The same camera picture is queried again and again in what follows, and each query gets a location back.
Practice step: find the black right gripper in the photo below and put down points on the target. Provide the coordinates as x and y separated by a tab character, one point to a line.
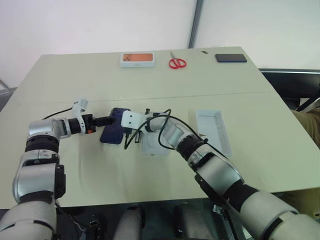
133	131

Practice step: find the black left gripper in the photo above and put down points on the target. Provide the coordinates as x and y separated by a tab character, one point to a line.
89	124

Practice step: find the dark blue phone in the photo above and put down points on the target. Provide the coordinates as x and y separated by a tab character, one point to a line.
112	132

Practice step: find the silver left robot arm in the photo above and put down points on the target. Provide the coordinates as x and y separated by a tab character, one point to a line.
37	175

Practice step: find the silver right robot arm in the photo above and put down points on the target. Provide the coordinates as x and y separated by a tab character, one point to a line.
220	172

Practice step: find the white phone box base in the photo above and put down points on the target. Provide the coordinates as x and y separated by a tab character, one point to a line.
152	146

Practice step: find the white box with orange print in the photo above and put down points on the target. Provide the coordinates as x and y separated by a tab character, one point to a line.
138	59

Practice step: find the white phone box lid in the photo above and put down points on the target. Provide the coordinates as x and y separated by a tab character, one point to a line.
215	130

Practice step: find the dark rounded robot leg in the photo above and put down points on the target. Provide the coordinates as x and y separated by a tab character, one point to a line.
131	222

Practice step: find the small black clip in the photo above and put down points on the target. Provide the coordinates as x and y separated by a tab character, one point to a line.
205	52

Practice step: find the black smartphone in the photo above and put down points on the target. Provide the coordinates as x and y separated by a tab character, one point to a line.
231	58

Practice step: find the person in tan trousers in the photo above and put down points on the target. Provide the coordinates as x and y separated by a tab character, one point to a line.
308	127

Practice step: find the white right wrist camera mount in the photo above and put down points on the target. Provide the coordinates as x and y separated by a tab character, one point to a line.
132	120

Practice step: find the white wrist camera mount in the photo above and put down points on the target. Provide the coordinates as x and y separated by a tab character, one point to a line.
132	120
79	107

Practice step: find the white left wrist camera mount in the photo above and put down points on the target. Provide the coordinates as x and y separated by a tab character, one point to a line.
79	107

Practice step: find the grey metal frame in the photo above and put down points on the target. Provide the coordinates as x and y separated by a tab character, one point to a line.
3	87

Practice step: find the grey vertical post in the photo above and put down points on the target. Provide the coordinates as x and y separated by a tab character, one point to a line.
195	23

